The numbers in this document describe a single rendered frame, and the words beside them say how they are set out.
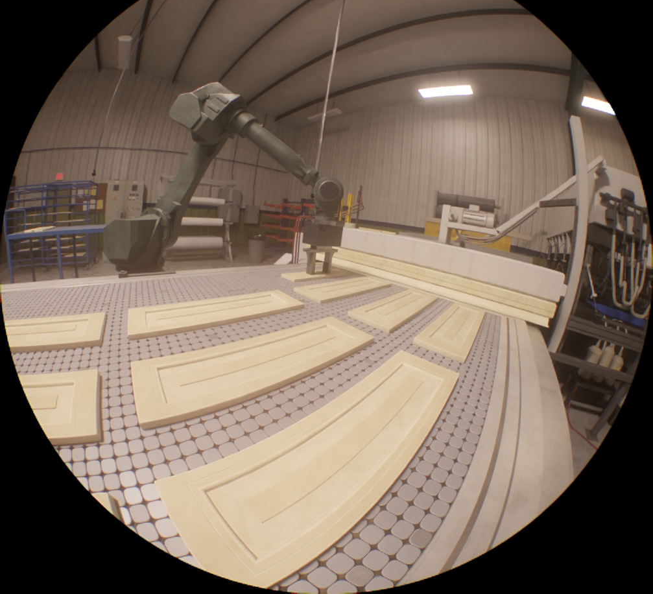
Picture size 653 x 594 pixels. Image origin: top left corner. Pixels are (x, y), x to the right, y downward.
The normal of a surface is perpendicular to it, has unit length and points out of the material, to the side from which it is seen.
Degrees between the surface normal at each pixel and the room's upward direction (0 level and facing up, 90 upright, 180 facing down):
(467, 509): 0
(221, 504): 11
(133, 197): 90
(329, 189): 90
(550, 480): 0
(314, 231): 90
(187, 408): 0
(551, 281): 90
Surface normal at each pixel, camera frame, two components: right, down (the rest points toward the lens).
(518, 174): -0.69, 0.06
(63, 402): 0.25, -0.97
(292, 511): 0.25, -0.91
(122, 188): 0.71, 0.22
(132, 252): 0.83, 0.54
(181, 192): 0.14, 0.05
